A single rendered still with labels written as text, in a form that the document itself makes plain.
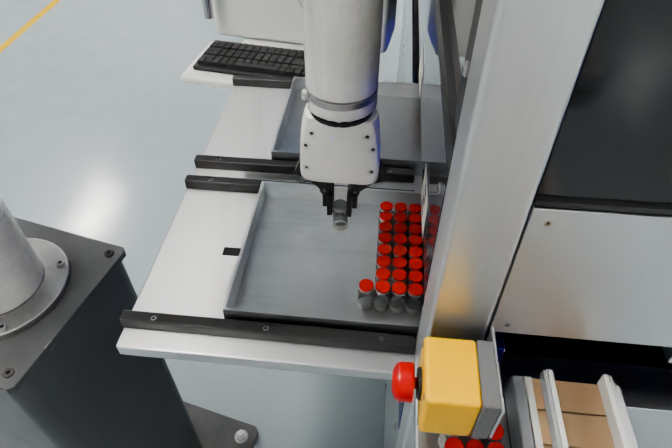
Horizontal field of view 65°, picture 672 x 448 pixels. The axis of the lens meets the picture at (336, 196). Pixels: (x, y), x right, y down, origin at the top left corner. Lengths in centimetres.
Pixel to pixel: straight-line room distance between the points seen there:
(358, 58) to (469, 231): 21
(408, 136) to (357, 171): 40
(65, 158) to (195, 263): 188
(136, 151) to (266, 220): 175
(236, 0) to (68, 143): 144
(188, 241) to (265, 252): 13
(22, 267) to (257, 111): 53
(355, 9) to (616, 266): 34
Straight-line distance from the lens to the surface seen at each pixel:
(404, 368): 57
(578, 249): 52
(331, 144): 64
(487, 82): 39
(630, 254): 54
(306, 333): 72
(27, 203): 251
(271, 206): 90
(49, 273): 93
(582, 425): 69
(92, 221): 231
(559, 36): 38
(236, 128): 109
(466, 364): 57
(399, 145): 103
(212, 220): 90
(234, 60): 143
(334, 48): 56
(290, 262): 82
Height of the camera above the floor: 151
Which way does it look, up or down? 44 degrees down
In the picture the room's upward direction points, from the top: straight up
